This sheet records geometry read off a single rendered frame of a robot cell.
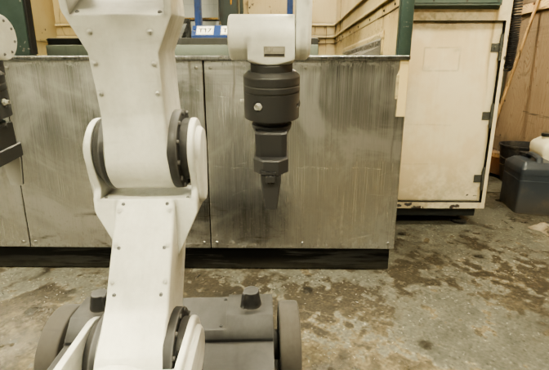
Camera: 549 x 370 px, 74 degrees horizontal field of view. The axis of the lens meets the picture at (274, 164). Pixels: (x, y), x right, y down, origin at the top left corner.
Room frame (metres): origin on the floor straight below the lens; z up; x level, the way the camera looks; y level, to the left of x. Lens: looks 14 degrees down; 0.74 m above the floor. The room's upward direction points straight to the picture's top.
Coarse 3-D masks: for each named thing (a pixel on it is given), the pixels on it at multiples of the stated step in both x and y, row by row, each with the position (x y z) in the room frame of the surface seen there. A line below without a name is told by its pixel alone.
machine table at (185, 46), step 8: (48, 40) 1.71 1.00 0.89; (56, 40) 1.71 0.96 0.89; (64, 40) 1.71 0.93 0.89; (72, 40) 1.71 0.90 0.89; (184, 40) 1.70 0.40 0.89; (192, 40) 1.70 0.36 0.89; (200, 40) 1.70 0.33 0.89; (208, 40) 1.70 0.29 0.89; (216, 40) 1.70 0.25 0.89; (224, 40) 1.70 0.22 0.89; (312, 40) 1.70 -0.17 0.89; (48, 48) 1.69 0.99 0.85; (56, 48) 1.69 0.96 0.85; (64, 48) 1.69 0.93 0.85; (72, 48) 1.69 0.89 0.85; (80, 48) 1.69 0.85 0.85; (176, 48) 1.68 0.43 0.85; (184, 48) 1.68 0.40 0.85; (192, 48) 1.68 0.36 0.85; (200, 48) 1.68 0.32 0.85; (208, 48) 1.68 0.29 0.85; (216, 48) 1.68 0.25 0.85; (224, 48) 1.68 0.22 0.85; (312, 48) 1.68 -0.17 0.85
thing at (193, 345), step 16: (192, 320) 0.54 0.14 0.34; (80, 336) 0.50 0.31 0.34; (192, 336) 0.52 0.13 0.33; (80, 352) 0.49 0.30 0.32; (192, 352) 0.49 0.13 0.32; (64, 368) 0.44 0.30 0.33; (80, 368) 0.48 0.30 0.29; (96, 368) 0.43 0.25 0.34; (112, 368) 0.43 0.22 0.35; (128, 368) 0.43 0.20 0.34; (176, 368) 0.44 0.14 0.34; (192, 368) 0.46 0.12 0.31
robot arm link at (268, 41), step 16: (240, 16) 0.56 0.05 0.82; (256, 16) 0.56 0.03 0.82; (272, 16) 0.56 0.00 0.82; (288, 16) 0.56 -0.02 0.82; (240, 32) 0.55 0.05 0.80; (256, 32) 0.55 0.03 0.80; (272, 32) 0.55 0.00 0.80; (288, 32) 0.55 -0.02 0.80; (240, 48) 0.55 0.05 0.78; (256, 48) 0.55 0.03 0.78; (272, 48) 0.55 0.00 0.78; (288, 48) 0.55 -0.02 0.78; (256, 64) 0.56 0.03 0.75; (272, 64) 0.55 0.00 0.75; (288, 64) 0.57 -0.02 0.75; (256, 80) 0.55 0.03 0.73; (272, 80) 0.54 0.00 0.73; (288, 80) 0.55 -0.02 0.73
